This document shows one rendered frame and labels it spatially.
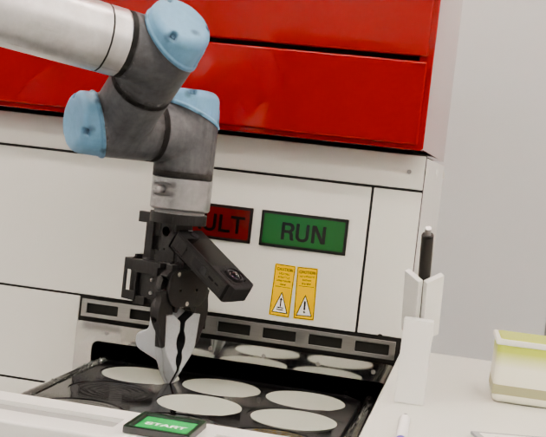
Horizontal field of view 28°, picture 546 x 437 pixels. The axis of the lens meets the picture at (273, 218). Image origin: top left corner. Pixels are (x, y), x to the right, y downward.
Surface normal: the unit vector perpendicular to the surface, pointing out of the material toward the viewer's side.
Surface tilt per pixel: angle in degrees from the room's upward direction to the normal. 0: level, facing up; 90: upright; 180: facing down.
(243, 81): 90
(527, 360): 90
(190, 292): 90
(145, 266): 90
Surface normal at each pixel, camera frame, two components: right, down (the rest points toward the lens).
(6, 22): 0.37, 0.48
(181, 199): 0.06, 0.06
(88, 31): 0.48, 0.15
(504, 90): -0.19, 0.03
